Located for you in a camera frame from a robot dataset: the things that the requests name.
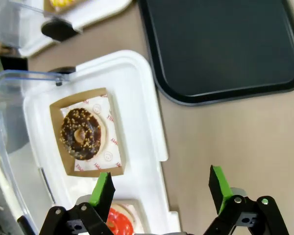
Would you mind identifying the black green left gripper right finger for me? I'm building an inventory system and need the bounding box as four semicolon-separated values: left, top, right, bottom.
202;164;290;235

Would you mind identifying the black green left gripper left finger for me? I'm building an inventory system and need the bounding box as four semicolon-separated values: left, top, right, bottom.
39;172;117;235

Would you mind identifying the red glazed donut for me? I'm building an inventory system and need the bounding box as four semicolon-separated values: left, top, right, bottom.
105;204;138;235

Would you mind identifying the chocolate nut-sprinkled donut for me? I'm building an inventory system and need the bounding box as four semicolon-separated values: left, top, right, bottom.
60;107;109;162

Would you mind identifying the dark grey plastic tray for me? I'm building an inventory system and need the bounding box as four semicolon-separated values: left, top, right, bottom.
137;0;294;106

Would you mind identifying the yellow glazed donut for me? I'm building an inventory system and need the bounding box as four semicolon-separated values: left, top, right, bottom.
49;0;77;8

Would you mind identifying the white printed paper liner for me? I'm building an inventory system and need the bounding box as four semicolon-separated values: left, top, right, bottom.
60;94;123;172

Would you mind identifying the white display case base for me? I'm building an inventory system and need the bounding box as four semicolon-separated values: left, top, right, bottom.
19;0;133;58
23;49;181;235

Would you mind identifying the clear plastic case lid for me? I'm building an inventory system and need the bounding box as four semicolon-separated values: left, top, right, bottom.
0;0;54;49
0;70;71;235

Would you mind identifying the black round lid knob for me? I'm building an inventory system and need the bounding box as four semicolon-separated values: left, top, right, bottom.
41;19;77;42

